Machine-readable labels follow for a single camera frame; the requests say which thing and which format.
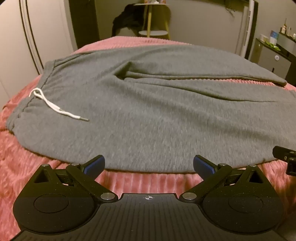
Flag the grey sweatpants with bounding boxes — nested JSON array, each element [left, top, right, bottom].
[[6, 45, 295, 173]]

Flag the pink ribbed bedspread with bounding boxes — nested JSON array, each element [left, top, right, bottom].
[[1, 37, 295, 240]]

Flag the grey cabinet with counter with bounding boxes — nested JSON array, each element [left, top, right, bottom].
[[250, 34, 295, 86]]

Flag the blue white box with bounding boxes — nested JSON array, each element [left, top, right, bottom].
[[269, 30, 279, 46]]

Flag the white wardrobe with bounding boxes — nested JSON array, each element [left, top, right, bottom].
[[1, 0, 77, 106]]

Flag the white round side table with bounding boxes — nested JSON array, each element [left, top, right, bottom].
[[134, 1, 171, 40]]

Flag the black garment on table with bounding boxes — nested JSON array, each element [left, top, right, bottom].
[[111, 4, 144, 37]]

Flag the white drawstring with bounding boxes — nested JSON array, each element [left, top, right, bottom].
[[29, 88, 89, 121]]

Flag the white door frame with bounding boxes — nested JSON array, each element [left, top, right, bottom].
[[235, 0, 259, 60]]

